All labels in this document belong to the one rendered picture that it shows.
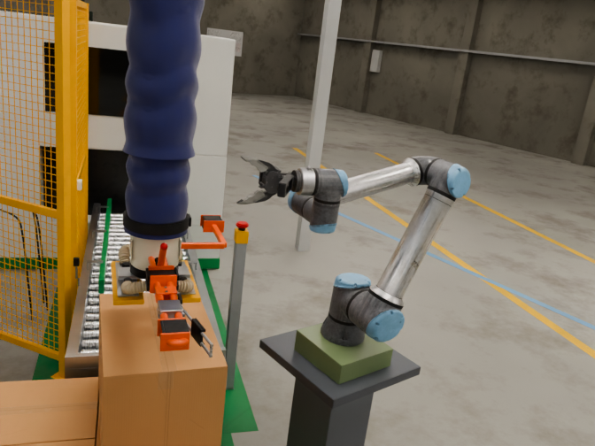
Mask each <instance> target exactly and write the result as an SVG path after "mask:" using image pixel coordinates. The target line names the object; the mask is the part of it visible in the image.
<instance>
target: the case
mask: <svg viewBox="0 0 595 446"><path fill-rule="evenodd" d="M143 297H144V304H131V305H113V302H112V294H100V295H99V356H98V387H99V416H100V445H101V446H220V445H221V435H222V425H223V414H224V404H225V395H226V385H227V375H228V365H227V362H226V360H225V358H224V356H223V353H222V351H221V348H220V345H219V343H218V341H217V338H216V336H215V333H214V332H213V328H212V325H211V323H210V320H209V319H208V316H207V314H206V311H205V308H204V306H203V303H202V301H201V302H199V303H182V306H183V310H186V312H187V313H188V314H189V315H190V317H191V318H193V319H194V318H197V319H198V321H199V322H200V323H201V324H202V326H203V327H204V328H205V332H204V334H205V335H206V336H207V338H208V339H209V340H210V341H211V342H212V343H213V347H212V358H209V356H208V354H207V353H206V352H205V350H204V349H203V347H200V346H199V345H198V344H197V342H196V341H195V340H194V338H193V337H192V336H191V335H190V336H189V349H188V350H169V351H160V350H159V349H160V338H159V336H157V332H158V312H157V308H158V304H157V303H156V300H155V296H154V293H150V292H145V293H143Z"/></svg>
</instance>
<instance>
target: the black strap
mask: <svg viewBox="0 0 595 446"><path fill-rule="evenodd" d="M123 226H124V227H125V228H126V229H127V230H129V231H131V232H134V233H138V234H141V235H157V236H161V235H177V234H179V233H182V232H184V231H185V230H187V229H188V228H189V227H191V217H190V214H189V213H187V215H186V218H185V219H183V220H181V221H178V222H175V223H169V224H147V223H142V222H138V221H134V220H132V219H131V218H129V216H128V213H127V210H125V211H124V212H123Z"/></svg>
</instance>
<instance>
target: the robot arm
mask: <svg viewBox="0 0 595 446"><path fill-rule="evenodd" d="M241 158H242V159H243V160H245V161H246V162H250V163H251V165H255V166H256V167H257V169H258V170H259V187H260V188H264V189H265V191H264V192H263V190H257V191H255V192H254V193H252V194H249V195H248V196H246V198H245V199H241V200H239V201H238V202H236V203H237V204H254V203H259V202H264V201H266V200H268V199H269V198H271V197H272V196H274V195H275V194H277V196H278V197H286V195H288V193H289V192H290V191H291V192H290V194H289V197H288V206H289V207H290V208H291V210H293V211H294V212H295V213H297V214H298V215H300V216H301V217H303V218H304V219H305V220H307V221H308V222H310V225H309V228H310V230H311V231H313V232H315V233H318V234H331V233H333V232H335V230H336V225H337V217H338V212H339V206H340V204H345V203H348V202H351V201H354V200H357V199H361V198H363V197H366V196H371V195H374V194H378V193H381V192H383V191H387V190H390V189H393V188H398V187H401V186H405V185H408V186H410V187H414V186H418V185H428V187H427V191H426V193H425V195H424V197H423V198H422V200H421V202H420V204H419V206H418V208H417V210H416V212H415V213H414V215H413V217H412V219H411V221H410V223H409V225H408V227H407V229H406V231H405V232H404V234H403V236H402V238H401V240H400V242H399V244H398V246H397V248H396V249H395V251H394V253H393V255H392V257H391V259H390V261H389V263H388V264H387V266H386V268H385V270H384V272H383V274H382V276H381V278H380V280H379V281H378V283H377V284H376V285H374V286H371V280H370V279H369V278H368V277H366V276H364V275H362V274H358V273H341V274H339V275H337V277H336V279H335V283H334V287H333V291H332V297H331V301H330V306H329V311H328V316H327V317H326V318H325V320H324V321H323V323H322V325H321V335H322V336H323V337H324V338H325V339H326V340H328V341H330V342H332V343H334V344H337V345H341V346H356V345H359V344H361V343H363V342H364V338H365V334H367V336H369V337H371V338H372V339H374V340H375V341H377V342H386V341H389V340H391V339H393V338H394V337H395V336H397V335H398V333H399V331H400V330H401V329H402V327H403V325H404V323H405V317H404V315H403V313H402V312H401V311H402V309H403V307H404V302H403V295H404V294H405V292H406V290H407V288H408V286H409V284H410V282H411V281H412V279H413V277H414V275H415V273H416V271H417V270H418V268H419V266H420V264H421V261H422V260H423V258H424V257H425V255H426V253H427V251H428V249H429V246H430V245H431V243H432V242H433V240H434V238H435V236H436V234H437V232H438V230H439V228H440V227H441V225H442V223H443V221H444V219H445V217H446V215H447V213H448V211H449V210H450V208H451V207H452V204H453V203H454V202H455V200H456V198H461V197H463V196H464V195H465V194H466V193H467V192H468V190H469V187H470V182H471V178H470V173H469V171H468V170H467V169H466V168H465V167H463V166H461V165H458V164H454V163H452V162H450V161H447V160H444V159H442V158H437V157H431V156H416V157H410V158H405V159H404V160H403V161H402V163H401V164H399V165H394V166H390V167H387V168H383V169H381V170H377V171H373V172H371V173H365V174H361V175H358V176H355V177H351V178H349V179H348V177H347V175H346V173H345V171H343V170H339V169H335V168H333V169H324V168H310V166H308V167H307V168H305V167H299V168H298V169H297V170H293V171H292V172H288V173H281V170H280V169H279V168H277V167H276V166H273V165H272V164H270V163H269V162H267V161H263V160H259V159H258V158H253V157H250V156H241ZM370 286H371V287H370Z"/></svg>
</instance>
